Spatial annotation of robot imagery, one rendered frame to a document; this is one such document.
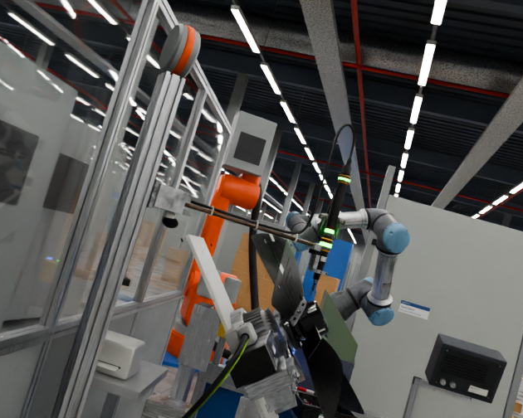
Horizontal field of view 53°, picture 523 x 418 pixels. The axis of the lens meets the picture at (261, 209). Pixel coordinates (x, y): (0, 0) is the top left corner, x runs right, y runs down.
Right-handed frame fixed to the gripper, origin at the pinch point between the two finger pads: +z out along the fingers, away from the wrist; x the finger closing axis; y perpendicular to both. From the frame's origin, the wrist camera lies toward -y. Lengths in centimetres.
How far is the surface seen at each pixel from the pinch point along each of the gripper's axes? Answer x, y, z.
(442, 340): -57, 33, -35
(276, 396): 2, 63, 11
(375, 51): -21, -397, -767
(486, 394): -80, 48, -35
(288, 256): 10.8, 18.4, 28.1
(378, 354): -62, 63, -182
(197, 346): 31, 55, 15
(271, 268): 15.9, 23.8, 4.0
